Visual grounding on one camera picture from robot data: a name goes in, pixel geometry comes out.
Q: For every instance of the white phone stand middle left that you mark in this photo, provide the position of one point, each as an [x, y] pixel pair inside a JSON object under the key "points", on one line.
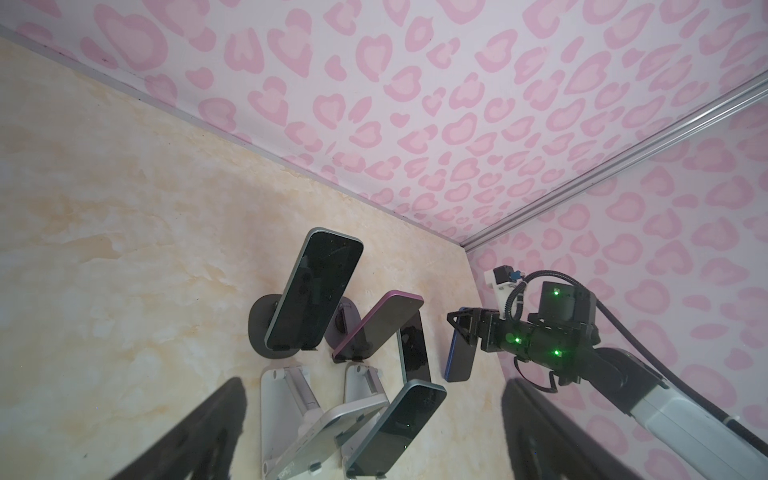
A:
{"points": [[288, 407]]}

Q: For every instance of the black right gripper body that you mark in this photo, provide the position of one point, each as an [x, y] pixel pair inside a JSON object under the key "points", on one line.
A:
{"points": [[555, 346]]}

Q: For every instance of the dark round stand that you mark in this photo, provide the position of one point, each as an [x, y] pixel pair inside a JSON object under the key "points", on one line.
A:
{"points": [[259, 319], [345, 319]]}

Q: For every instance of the white phone stand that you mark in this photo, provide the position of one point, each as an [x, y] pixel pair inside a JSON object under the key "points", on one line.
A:
{"points": [[361, 382], [288, 407]]}

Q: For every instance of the dark round stand back right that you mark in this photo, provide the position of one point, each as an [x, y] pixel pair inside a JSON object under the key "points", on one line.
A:
{"points": [[345, 319]]}

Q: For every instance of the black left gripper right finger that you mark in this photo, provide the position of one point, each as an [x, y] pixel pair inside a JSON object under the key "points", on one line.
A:
{"points": [[543, 443]]}

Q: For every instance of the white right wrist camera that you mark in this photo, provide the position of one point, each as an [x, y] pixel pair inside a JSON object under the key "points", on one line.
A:
{"points": [[502, 280]]}

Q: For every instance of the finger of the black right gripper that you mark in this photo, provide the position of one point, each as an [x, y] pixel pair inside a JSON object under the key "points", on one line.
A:
{"points": [[462, 321]]}

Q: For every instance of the black phone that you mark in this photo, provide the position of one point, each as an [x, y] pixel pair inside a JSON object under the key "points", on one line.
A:
{"points": [[316, 285], [460, 359], [374, 449], [413, 350], [322, 439], [375, 328]]}

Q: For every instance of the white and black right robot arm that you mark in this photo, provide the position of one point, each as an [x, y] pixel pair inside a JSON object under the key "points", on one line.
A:
{"points": [[549, 319]]}

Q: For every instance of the dark round stand back left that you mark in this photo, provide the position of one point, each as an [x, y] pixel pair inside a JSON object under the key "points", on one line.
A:
{"points": [[259, 319]]}

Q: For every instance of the white phone stand middle right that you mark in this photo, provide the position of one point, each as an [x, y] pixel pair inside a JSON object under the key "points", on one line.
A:
{"points": [[361, 382]]}

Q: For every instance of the aluminium frame post back right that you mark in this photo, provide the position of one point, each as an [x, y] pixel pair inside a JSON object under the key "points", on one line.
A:
{"points": [[705, 117]]}

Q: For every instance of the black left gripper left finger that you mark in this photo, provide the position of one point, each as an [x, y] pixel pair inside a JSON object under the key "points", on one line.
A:
{"points": [[202, 445]]}

